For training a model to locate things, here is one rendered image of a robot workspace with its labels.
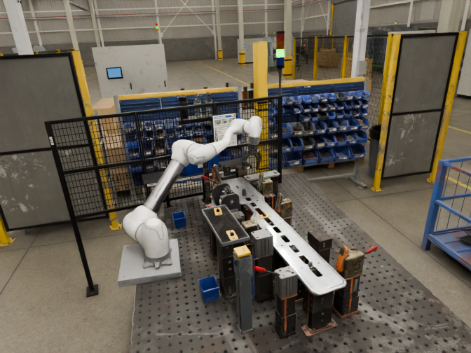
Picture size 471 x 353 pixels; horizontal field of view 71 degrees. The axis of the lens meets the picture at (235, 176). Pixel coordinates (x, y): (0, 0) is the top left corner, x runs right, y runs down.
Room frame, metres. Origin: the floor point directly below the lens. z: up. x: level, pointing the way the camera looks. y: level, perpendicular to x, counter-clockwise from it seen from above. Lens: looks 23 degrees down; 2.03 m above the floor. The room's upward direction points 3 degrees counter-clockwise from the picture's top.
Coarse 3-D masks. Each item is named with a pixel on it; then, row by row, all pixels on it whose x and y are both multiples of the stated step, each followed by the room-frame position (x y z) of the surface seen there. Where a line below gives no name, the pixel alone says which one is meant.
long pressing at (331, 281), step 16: (240, 192) 2.18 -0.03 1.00; (256, 192) 2.16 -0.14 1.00; (256, 208) 1.92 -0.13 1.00; (288, 224) 1.71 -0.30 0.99; (304, 240) 1.53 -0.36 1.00; (288, 256) 1.39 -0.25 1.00; (320, 256) 1.38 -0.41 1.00; (304, 272) 1.26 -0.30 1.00; (320, 272) 1.25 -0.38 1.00; (336, 272) 1.25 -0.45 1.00; (320, 288) 1.15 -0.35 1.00; (336, 288) 1.15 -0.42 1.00
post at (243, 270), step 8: (248, 256) 1.21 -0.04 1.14; (240, 264) 1.20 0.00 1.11; (248, 264) 1.21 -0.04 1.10; (240, 272) 1.20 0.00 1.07; (248, 272) 1.21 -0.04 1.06; (240, 280) 1.20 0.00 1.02; (248, 280) 1.21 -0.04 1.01; (240, 288) 1.20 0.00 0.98; (248, 288) 1.21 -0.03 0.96; (240, 296) 1.20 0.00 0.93; (248, 296) 1.21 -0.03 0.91; (240, 304) 1.20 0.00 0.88; (248, 304) 1.21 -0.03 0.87; (240, 312) 1.20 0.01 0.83; (248, 312) 1.21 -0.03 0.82; (240, 320) 1.21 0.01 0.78; (248, 320) 1.21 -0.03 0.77; (240, 328) 1.21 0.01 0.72; (248, 328) 1.21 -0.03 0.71
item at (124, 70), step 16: (96, 48) 8.07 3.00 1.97; (112, 48) 8.13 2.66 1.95; (128, 48) 8.20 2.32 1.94; (144, 48) 8.26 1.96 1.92; (160, 48) 8.33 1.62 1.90; (96, 64) 8.04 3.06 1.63; (112, 64) 8.11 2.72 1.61; (128, 64) 8.18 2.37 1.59; (144, 64) 8.25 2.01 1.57; (160, 64) 8.32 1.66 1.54; (112, 80) 8.10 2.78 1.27; (128, 80) 8.17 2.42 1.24; (144, 80) 8.24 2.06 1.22; (160, 80) 8.31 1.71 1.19; (112, 96) 8.09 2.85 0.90
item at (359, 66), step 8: (360, 0) 6.28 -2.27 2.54; (368, 0) 6.25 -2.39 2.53; (360, 8) 6.26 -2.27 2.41; (368, 8) 6.26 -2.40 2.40; (360, 16) 6.24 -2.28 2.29; (368, 16) 6.26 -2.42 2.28; (360, 24) 6.23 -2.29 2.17; (360, 32) 6.24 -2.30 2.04; (360, 40) 6.22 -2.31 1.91; (360, 48) 6.21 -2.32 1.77; (360, 56) 6.24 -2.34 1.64; (352, 64) 6.37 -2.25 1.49; (360, 64) 6.14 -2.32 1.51; (352, 72) 6.35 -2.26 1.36; (360, 72) 6.15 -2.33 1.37
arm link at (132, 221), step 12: (180, 144) 2.19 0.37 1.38; (180, 156) 2.13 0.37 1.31; (168, 168) 2.11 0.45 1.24; (180, 168) 2.12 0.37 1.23; (168, 180) 2.06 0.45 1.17; (156, 192) 2.01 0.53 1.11; (168, 192) 2.05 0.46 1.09; (144, 204) 1.97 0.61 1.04; (156, 204) 1.97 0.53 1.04; (132, 216) 1.90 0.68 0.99; (144, 216) 1.89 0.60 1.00; (156, 216) 1.95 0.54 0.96; (132, 228) 1.83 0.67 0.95
